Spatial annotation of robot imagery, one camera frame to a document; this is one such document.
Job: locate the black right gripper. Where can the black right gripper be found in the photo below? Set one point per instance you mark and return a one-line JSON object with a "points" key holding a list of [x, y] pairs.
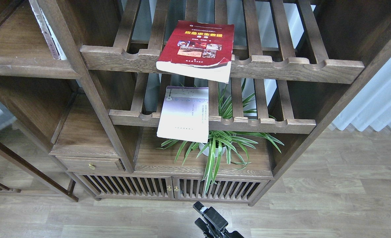
{"points": [[215, 225]]}

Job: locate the pale purple white book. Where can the pale purple white book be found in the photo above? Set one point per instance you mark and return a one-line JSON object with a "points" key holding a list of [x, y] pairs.
{"points": [[184, 114]]}

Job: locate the right slatted cabinet door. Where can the right slatted cabinet door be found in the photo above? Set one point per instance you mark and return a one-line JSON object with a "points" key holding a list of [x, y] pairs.
{"points": [[228, 190]]}

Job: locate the slatted cabinet door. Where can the slatted cabinet door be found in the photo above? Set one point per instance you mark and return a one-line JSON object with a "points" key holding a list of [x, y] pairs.
{"points": [[129, 187], [228, 190]]}

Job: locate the green spider plant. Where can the green spider plant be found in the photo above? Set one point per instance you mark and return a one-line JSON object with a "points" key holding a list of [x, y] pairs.
{"points": [[221, 145]]}

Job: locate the left slatted cabinet door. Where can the left slatted cabinet door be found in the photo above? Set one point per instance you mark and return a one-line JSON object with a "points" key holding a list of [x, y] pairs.
{"points": [[129, 187]]}

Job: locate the dark wooden bookshelf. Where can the dark wooden bookshelf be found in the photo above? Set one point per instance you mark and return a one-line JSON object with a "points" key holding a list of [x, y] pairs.
{"points": [[303, 61]]}

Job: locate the wooden drawer with brass knob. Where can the wooden drawer with brass knob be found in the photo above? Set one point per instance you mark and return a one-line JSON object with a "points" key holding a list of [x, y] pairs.
{"points": [[91, 164]]}

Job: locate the red paperback book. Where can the red paperback book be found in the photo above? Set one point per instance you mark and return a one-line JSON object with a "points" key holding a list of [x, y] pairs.
{"points": [[199, 50]]}

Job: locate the white pleated curtain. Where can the white pleated curtain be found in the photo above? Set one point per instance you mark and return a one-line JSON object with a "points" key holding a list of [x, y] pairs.
{"points": [[371, 108]]}

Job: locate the white book spine upright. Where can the white book spine upright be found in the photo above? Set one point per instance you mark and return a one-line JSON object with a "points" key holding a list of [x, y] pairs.
{"points": [[51, 40]]}

